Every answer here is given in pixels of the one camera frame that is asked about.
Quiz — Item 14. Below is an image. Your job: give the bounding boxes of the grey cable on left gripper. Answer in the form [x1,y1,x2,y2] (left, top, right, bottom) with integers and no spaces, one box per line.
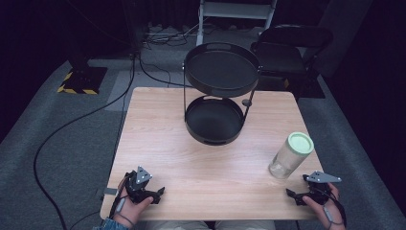
[109,188,136,228]

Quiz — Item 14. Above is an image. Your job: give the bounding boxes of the grey cable on right gripper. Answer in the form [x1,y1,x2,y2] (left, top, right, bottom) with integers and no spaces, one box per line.
[321,191,348,228]

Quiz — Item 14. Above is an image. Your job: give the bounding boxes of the glass jar with green lid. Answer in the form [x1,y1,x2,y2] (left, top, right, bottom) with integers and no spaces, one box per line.
[268,131,316,180]

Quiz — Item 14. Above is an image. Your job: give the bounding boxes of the grey upright panel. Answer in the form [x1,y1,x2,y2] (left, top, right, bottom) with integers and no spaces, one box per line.
[302,0,373,79]

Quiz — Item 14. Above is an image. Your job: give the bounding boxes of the long black floor cable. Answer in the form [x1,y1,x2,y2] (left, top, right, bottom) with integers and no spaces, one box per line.
[33,53,136,230]

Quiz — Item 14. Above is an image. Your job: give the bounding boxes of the black folding chair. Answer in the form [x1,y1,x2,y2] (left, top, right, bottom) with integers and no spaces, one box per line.
[249,24,335,100]

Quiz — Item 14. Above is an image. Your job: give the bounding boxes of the thin black cable beside table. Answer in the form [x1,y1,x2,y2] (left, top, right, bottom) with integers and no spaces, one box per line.
[68,92,128,230]

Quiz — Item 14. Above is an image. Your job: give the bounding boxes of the white metal stand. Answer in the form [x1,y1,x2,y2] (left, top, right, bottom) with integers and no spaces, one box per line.
[194,0,279,47]

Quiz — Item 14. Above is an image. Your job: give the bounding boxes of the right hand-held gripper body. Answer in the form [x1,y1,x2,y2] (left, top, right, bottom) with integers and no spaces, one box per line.
[300,171,343,206]

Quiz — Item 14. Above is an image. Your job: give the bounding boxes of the grey cable on gripper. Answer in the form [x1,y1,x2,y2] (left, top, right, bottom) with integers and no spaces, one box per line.
[109,188,136,228]
[321,191,348,228]

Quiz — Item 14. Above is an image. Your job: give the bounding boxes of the person's left hand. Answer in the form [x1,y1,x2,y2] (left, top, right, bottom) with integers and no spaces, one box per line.
[113,177,154,228]

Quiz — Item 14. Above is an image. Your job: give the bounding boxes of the person's legs in light trousers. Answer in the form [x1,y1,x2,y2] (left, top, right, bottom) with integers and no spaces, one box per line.
[133,219,278,230]

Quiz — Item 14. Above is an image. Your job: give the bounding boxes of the black base with hazard stripes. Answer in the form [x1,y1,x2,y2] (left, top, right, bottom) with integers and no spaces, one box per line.
[56,65,109,96]

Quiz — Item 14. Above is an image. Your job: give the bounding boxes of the person's right hand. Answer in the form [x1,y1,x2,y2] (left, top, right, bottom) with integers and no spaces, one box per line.
[301,182,348,230]

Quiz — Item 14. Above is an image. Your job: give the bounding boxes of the tangle of cables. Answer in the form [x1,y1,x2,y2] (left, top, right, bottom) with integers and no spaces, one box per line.
[141,22,201,49]

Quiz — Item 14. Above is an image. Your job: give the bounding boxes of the black two-tier round tray rack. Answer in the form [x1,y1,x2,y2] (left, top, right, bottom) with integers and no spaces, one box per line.
[182,41,263,148]

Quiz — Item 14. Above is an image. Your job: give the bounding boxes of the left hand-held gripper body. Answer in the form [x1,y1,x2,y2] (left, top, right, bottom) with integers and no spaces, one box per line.
[124,165,154,205]

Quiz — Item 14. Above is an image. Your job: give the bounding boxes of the black cable by rack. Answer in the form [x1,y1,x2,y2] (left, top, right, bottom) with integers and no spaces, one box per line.
[137,55,193,89]

